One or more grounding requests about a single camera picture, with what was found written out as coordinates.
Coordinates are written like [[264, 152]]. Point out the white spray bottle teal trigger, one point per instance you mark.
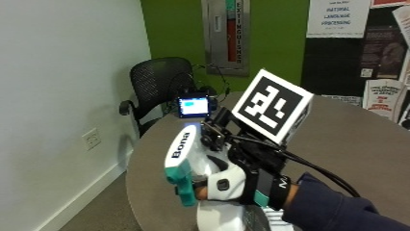
[[181, 150]]

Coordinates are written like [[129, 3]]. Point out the small device with lit screen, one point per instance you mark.
[[193, 106]]

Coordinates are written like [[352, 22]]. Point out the white cube of black markers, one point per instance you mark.
[[272, 104]]

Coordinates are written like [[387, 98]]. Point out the black mesh office chair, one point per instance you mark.
[[155, 80]]

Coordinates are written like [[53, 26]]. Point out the small white printed strip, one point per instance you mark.
[[343, 99]]

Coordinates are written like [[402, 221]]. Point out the black notice board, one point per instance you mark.
[[328, 64]]

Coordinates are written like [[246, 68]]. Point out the white leaflet with red text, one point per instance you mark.
[[383, 97]]

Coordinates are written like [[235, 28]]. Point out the metal fire extinguisher cabinet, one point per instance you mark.
[[224, 35]]

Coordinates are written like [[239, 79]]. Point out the dark poster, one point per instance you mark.
[[380, 51]]

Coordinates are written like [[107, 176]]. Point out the white poster with blue text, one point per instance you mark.
[[338, 17]]

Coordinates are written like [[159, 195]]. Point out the white paper sheet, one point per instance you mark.
[[403, 25]]

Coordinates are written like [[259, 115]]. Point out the red-edged poster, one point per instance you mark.
[[390, 2]]

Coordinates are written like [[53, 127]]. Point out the black palm camera mount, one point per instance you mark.
[[214, 131]]

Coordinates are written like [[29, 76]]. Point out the white wall outlet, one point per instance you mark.
[[90, 139]]

